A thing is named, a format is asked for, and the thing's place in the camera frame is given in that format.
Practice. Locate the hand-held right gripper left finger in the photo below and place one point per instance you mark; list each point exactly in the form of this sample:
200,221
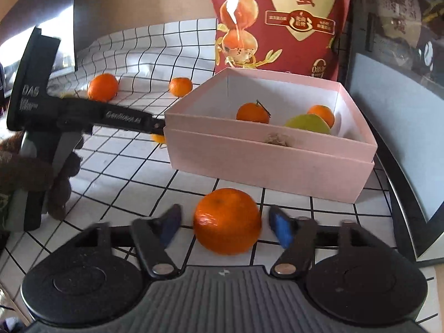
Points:
170,225

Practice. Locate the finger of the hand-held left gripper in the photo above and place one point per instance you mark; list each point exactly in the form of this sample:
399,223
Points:
158,126

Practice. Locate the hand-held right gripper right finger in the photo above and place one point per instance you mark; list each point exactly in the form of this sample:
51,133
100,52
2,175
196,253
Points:
281,227

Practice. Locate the small orange tangerine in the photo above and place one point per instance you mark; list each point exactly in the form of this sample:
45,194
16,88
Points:
252,113
324,112
159,139
180,86

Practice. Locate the large orange tangerine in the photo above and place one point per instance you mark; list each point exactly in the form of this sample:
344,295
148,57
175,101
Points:
102,87
227,220

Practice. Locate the pink cardboard box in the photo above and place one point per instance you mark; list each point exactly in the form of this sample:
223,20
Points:
263,170

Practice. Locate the yellow-green citrus fruit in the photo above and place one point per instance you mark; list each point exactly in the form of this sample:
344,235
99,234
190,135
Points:
307,125

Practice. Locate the person's left hand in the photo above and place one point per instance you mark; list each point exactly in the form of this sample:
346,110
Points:
27,173

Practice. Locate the flat monitor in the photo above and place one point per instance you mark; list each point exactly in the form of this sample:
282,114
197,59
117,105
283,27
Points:
64,59

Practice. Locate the black framed monitor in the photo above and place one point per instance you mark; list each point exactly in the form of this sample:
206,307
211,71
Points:
399,111

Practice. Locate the red snack bag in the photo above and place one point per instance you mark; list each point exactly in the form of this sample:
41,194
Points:
312,55

